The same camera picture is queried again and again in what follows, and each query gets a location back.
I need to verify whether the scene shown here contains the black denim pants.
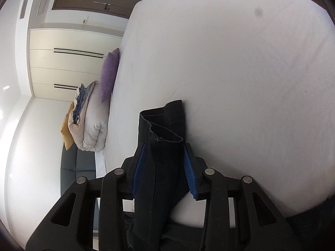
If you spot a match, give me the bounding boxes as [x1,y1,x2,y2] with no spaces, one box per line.
[127,100,195,250]

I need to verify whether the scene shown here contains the grey upholstered headboard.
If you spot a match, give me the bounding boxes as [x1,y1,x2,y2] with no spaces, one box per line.
[60,142,98,251]

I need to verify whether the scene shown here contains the yellow cushion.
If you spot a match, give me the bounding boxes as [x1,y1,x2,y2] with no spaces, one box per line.
[60,102,74,150]

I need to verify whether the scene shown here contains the folded grey beige duvet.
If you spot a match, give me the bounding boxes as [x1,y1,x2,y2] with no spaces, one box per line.
[68,81,110,152]

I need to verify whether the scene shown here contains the folded blue clothes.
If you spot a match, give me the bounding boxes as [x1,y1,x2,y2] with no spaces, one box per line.
[73,84,89,124]

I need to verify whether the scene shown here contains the white bed with sheet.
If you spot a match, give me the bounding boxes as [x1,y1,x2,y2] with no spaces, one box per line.
[104,0,334,216]

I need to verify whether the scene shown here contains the cream wardrobe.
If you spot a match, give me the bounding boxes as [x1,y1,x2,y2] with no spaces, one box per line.
[28,28,124,101]

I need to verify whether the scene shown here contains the purple cushion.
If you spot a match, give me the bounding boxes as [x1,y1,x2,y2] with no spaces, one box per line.
[100,48,120,102]

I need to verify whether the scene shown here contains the wall light switch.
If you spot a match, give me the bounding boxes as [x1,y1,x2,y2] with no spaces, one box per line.
[83,16,89,24]

